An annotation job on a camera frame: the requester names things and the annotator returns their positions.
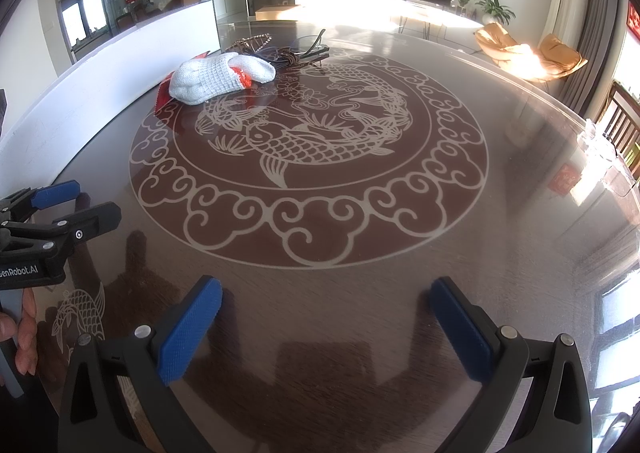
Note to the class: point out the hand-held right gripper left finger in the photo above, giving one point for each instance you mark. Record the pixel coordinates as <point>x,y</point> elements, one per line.
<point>192,328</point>

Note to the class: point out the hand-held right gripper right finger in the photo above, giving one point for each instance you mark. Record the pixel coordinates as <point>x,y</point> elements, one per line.
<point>462,330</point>

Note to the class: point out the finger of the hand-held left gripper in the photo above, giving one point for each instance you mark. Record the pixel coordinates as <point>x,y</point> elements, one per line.
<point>90,220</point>
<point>57,194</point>

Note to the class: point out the patterned brown glass desktop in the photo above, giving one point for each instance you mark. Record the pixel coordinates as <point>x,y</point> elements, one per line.
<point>325,283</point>

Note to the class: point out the person's left hand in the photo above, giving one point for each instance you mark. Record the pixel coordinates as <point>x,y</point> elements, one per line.
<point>26,343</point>

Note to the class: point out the white partition board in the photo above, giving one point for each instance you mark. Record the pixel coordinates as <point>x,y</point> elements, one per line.
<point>100,58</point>

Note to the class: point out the balcony glass door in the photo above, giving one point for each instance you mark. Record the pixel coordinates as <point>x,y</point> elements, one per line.
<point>85,13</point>

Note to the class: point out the clear plastic edge guard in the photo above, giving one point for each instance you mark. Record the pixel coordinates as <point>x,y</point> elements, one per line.
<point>597,140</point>

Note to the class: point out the woven brown hair clip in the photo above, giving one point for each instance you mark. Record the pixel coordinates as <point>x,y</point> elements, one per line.
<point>250,42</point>

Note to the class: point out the dark wooden chair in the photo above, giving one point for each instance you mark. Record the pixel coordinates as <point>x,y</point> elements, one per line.
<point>620,125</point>

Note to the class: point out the cardboard box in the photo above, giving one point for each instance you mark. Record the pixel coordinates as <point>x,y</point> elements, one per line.
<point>277,13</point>

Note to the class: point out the dark-framed eyeglasses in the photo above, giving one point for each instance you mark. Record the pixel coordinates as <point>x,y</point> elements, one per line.
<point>312,50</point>

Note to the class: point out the orange lounge chair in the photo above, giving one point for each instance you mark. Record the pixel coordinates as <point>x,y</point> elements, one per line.
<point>502,50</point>
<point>560,58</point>

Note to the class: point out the tall green potted plant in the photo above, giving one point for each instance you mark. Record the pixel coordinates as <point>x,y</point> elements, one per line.
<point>495,8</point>

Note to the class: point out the small green potted plant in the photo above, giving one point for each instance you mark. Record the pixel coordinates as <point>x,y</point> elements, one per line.
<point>461,2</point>

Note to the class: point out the grey curtain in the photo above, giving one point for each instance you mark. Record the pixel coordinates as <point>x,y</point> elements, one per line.
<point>595,23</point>

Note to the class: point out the white television console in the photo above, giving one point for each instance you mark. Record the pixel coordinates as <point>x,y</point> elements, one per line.
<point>350,8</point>

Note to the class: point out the red wall hanging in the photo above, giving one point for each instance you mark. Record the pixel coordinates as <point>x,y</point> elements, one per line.
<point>634,20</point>

